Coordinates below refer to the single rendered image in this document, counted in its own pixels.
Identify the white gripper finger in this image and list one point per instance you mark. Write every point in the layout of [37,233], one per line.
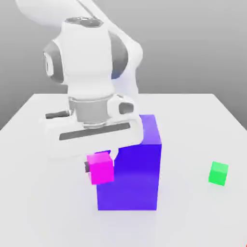
[115,153]
[87,166]

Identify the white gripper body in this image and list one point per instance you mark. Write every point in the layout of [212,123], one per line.
[92,142]

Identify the small magenta cube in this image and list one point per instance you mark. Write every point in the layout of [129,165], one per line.
[101,167]

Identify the small green cube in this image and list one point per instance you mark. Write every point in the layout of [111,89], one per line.
[219,173]

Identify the large blue box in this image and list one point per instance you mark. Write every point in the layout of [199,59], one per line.
[135,173]

